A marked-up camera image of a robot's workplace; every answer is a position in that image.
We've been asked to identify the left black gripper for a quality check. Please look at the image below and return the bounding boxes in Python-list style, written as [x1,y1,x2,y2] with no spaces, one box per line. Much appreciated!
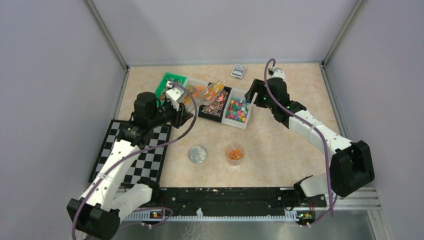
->
[148,97,193,129]

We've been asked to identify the clear plastic scoop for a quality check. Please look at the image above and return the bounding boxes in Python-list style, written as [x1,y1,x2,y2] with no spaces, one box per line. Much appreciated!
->
[205,80,225,102]

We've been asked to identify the clear plastic jar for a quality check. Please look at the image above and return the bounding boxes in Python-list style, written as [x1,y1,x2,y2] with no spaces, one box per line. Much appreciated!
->
[225,143,245,166]

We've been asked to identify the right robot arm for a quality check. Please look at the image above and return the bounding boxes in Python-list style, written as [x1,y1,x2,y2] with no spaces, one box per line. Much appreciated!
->
[244,77,375,206]

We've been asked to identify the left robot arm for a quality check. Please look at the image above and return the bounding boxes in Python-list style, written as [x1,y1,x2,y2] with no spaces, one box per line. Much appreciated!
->
[66,88,196,240]

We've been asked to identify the white bin orange candies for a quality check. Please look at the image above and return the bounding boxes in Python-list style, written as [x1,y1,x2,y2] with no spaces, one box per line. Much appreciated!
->
[184,77,213,106]

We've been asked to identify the white bin colourful candies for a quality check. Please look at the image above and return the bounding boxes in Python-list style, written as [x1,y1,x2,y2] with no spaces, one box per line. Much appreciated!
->
[221,88,253,130]

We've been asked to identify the playing card box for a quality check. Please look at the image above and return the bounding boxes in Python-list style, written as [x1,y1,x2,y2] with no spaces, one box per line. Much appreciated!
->
[230,63,247,80]

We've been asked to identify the black candy bin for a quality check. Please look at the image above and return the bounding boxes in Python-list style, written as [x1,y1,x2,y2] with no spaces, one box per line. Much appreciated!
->
[198,86,232,123]

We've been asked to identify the green candy bin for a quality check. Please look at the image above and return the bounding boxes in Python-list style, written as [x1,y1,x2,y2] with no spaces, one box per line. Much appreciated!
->
[154,72,188,100]

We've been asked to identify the silver jar lid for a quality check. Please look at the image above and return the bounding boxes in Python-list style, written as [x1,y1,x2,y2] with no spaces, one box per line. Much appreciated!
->
[188,146,207,164]

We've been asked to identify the black white checkerboard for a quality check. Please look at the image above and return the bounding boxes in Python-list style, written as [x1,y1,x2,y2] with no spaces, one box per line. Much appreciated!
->
[88,119,172,188]

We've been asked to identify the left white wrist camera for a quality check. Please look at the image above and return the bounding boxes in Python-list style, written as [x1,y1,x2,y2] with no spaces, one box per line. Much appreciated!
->
[165,80,185,112]

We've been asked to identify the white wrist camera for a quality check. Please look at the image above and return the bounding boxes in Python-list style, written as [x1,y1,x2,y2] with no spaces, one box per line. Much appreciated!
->
[165,80,185,112]
[267,66,286,81]

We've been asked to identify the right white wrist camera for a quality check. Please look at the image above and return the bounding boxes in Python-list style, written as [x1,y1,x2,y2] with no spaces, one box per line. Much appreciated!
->
[267,66,286,81]

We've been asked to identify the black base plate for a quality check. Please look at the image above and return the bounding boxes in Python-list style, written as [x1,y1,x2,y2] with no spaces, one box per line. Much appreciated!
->
[142,187,327,217]

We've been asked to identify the white cable duct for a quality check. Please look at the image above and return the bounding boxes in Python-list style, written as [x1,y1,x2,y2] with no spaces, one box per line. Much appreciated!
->
[124,211,299,222]

